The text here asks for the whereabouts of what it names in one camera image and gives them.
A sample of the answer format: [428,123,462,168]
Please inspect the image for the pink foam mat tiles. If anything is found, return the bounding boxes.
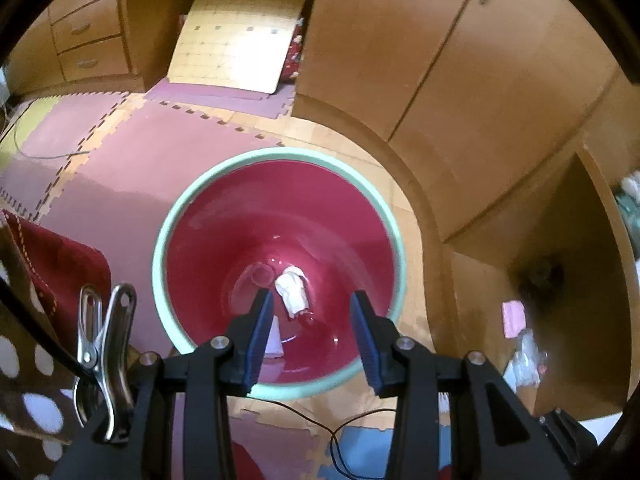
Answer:
[0,77,296,281]

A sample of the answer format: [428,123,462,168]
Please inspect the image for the metal spring clip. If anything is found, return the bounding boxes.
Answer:
[74,283,137,444]

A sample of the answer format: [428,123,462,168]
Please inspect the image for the blue foam mat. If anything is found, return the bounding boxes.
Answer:
[320,422,456,480]

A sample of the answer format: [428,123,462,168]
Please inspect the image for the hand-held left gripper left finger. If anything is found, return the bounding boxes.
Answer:
[50,287,276,480]

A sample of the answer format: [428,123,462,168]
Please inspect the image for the yellow grid board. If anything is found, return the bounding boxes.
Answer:
[167,0,309,95]

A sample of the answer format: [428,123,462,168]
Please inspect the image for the teal floral tissue packet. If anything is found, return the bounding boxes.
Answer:
[617,192,640,226]

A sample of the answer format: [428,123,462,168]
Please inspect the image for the clear plastic wrapper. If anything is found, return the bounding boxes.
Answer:
[512,330,548,386]

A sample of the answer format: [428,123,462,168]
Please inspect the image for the red bucket green rim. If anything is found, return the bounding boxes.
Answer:
[151,147,405,402]

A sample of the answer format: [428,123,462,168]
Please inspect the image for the yellow green foam mat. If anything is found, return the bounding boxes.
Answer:
[0,97,60,166]

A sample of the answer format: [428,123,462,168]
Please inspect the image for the wooden corner desk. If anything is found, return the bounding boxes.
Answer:
[420,142,640,423]

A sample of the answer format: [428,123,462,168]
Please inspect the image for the brown polka dot cloth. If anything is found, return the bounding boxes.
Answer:
[0,220,131,480]

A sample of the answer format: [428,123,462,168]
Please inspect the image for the wooden drawer cabinet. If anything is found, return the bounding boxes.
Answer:
[2,0,148,97]

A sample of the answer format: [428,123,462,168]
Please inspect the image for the wooden wardrobe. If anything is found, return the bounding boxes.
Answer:
[292,0,640,246]

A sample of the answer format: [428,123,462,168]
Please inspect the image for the thin black cable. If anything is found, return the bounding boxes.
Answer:
[274,400,401,480]
[12,120,88,161]

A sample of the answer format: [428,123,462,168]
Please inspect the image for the dark object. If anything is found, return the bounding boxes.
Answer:
[517,254,567,306]

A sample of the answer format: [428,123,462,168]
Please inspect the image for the red patterned cloth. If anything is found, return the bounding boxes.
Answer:
[280,17,305,83]

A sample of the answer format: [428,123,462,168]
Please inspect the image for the dark red cloth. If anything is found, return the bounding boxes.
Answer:
[0,209,112,361]

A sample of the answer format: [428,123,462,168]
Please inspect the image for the thick black cable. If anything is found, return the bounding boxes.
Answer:
[0,277,98,391]

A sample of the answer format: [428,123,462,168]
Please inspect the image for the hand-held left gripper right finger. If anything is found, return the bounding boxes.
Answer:
[349,290,571,480]

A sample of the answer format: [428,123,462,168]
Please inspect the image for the white mask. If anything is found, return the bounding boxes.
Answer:
[274,269,311,319]

